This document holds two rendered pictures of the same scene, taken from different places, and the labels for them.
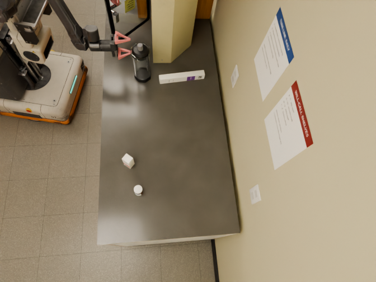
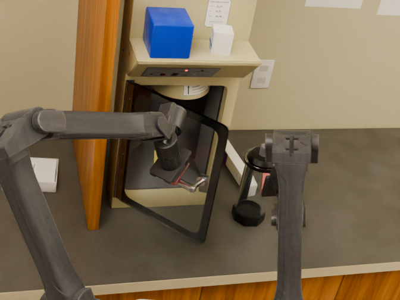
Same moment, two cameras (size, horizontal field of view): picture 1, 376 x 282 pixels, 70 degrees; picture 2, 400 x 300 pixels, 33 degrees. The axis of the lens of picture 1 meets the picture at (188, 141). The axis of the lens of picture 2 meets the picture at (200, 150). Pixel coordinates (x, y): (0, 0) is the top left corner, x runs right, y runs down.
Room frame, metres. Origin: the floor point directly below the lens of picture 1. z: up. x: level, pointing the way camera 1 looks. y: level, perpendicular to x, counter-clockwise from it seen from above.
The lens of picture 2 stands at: (1.17, 1.99, 2.30)
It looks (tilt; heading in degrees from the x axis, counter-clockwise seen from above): 35 degrees down; 268
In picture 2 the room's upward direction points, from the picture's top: 11 degrees clockwise
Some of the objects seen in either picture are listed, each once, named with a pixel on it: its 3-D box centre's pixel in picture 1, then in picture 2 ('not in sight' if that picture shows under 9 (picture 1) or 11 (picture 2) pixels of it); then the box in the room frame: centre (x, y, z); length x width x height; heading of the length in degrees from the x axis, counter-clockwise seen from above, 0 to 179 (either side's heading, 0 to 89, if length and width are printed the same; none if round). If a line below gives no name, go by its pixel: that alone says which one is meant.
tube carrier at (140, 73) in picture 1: (141, 63); (255, 186); (0.92, 0.37, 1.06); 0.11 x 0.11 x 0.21
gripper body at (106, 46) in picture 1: (107, 45); (282, 185); (0.87, 0.52, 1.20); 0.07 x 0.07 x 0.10; 18
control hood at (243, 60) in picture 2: not in sight; (193, 66); (1.17, 0.44, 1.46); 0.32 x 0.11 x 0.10; 18
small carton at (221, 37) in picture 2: not in sight; (221, 39); (1.11, 0.42, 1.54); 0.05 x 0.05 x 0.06; 9
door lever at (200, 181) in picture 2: not in sight; (184, 180); (1.14, 0.57, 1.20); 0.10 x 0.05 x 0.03; 152
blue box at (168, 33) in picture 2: not in sight; (167, 32); (1.24, 0.47, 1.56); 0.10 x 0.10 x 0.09; 18
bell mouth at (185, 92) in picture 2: not in sight; (180, 75); (1.20, 0.28, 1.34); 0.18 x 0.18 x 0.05
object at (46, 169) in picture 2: not in sight; (30, 174); (1.60, 0.36, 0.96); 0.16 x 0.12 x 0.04; 11
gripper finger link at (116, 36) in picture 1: (121, 41); not in sight; (0.90, 0.46, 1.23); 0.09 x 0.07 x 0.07; 108
